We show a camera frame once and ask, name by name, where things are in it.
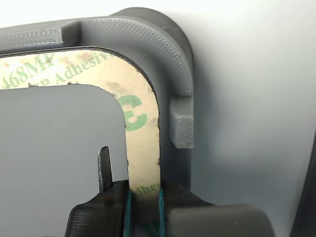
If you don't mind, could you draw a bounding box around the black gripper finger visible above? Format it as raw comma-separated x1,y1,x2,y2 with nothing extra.
157,180,275,237
68,145,136,237

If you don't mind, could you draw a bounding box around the black rectangular adhesive frame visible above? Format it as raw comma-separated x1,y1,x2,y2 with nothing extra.
0,45,163,237

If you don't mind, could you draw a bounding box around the grey flat sheet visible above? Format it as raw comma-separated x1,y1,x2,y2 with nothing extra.
288,128,316,237

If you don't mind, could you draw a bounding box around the grey 3D printed frame holder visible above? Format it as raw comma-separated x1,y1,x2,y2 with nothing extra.
0,7,196,207

